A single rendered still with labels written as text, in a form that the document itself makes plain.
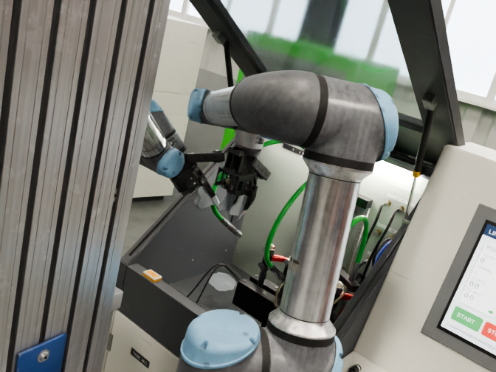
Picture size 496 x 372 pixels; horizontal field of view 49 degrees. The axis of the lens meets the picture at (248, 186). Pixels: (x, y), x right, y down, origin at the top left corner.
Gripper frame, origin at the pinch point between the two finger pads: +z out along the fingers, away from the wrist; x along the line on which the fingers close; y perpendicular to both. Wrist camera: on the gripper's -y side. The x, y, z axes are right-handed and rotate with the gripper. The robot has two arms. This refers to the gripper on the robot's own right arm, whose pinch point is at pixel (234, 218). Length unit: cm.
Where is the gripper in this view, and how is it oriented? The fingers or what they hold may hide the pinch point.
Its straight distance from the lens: 144.0
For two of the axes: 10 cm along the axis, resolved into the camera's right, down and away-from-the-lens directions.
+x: 7.6, 3.7, -5.4
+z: -2.4, 9.2, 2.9
